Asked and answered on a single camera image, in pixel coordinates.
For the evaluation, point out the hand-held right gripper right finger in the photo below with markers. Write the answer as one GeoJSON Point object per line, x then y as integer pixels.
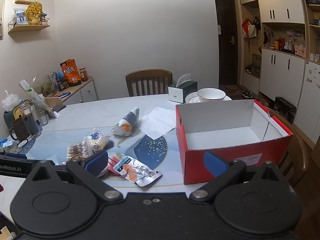
{"type": "Point", "coordinates": [215, 163]}

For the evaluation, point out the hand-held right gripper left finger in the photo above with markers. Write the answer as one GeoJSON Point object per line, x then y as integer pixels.
{"type": "Point", "coordinates": [96, 163]}

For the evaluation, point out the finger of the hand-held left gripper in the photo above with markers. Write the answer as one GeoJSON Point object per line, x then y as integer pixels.
{"type": "Point", "coordinates": [15, 155]}

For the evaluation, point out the small red packet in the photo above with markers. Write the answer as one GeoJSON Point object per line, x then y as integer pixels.
{"type": "Point", "coordinates": [111, 167]}

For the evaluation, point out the cotton swab pack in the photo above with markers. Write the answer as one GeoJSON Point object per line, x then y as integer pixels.
{"type": "Point", "coordinates": [77, 152]}

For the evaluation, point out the blueberry bread packet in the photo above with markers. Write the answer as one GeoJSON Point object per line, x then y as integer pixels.
{"type": "Point", "coordinates": [97, 140]}

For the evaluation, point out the red cardboard box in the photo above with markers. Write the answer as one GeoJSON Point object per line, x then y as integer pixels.
{"type": "Point", "coordinates": [225, 135]}

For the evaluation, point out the silver orange snack packet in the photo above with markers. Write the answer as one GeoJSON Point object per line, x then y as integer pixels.
{"type": "Point", "coordinates": [136, 171]}

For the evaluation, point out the blue white orange snack pack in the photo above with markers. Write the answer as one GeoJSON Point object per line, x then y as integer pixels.
{"type": "Point", "coordinates": [126, 122]}

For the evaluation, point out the marble patterned desktop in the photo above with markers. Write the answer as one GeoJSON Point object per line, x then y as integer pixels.
{"type": "Point", "coordinates": [100, 115]}

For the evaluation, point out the blue crumpled item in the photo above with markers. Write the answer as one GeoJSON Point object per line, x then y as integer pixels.
{"type": "Point", "coordinates": [3, 142]}

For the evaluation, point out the brown mug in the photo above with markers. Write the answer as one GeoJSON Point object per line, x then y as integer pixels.
{"type": "Point", "coordinates": [18, 130]}

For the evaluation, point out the tall glass jar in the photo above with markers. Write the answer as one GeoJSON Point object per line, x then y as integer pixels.
{"type": "Point", "coordinates": [30, 120]}

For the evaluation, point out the clear plastic bag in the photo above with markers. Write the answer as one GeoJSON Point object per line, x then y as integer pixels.
{"type": "Point", "coordinates": [10, 101]}

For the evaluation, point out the long white green package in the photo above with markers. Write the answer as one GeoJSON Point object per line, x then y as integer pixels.
{"type": "Point", "coordinates": [37, 97]}

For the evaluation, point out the black phone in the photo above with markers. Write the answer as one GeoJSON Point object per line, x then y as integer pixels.
{"type": "Point", "coordinates": [58, 108]}

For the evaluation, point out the white gold-rimmed bowl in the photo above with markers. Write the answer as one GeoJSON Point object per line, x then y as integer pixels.
{"type": "Point", "coordinates": [211, 95]}

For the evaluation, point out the white bowl on plate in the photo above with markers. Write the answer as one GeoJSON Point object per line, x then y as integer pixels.
{"type": "Point", "coordinates": [191, 98]}

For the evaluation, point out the white paper sheet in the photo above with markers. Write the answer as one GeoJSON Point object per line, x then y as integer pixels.
{"type": "Point", "coordinates": [157, 122]}

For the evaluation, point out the white wooden side cabinet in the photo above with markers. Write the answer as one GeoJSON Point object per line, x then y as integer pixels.
{"type": "Point", "coordinates": [85, 92]}

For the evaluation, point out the black white sneakers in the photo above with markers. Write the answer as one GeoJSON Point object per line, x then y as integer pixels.
{"type": "Point", "coordinates": [248, 94]}

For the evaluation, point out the green white tissue box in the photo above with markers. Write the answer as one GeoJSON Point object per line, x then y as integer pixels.
{"type": "Point", "coordinates": [183, 91]}

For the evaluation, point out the wooden round-back chair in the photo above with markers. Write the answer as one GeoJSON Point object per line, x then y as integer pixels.
{"type": "Point", "coordinates": [297, 150]}

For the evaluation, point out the red-lidded sauce jar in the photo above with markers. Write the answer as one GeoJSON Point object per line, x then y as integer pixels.
{"type": "Point", "coordinates": [83, 75]}

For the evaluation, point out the black metal rack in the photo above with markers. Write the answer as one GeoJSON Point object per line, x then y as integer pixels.
{"type": "Point", "coordinates": [285, 107]}

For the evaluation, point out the orange snack bag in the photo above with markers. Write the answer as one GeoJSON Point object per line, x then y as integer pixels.
{"type": "Point", "coordinates": [71, 72]}

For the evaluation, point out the wooden slatted chair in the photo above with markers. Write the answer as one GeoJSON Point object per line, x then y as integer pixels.
{"type": "Point", "coordinates": [148, 81]}

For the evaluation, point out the white lower cabinet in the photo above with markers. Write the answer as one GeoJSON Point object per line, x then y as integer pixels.
{"type": "Point", "coordinates": [280, 72]}

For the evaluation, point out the dark entrance door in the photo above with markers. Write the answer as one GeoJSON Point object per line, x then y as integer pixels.
{"type": "Point", "coordinates": [225, 37]}

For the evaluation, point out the red white hanging bags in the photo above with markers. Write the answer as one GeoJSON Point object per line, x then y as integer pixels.
{"type": "Point", "coordinates": [250, 28]}

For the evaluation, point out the golden ornament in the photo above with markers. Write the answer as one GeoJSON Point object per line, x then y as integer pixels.
{"type": "Point", "coordinates": [33, 13]}

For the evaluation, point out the white upper cabinet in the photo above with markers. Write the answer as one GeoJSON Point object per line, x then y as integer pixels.
{"type": "Point", "coordinates": [275, 0]}

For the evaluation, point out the wooden wall shelf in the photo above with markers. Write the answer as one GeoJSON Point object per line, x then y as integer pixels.
{"type": "Point", "coordinates": [28, 28]}

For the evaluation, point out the small photo frame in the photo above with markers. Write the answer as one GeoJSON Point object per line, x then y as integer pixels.
{"type": "Point", "coordinates": [20, 17]}

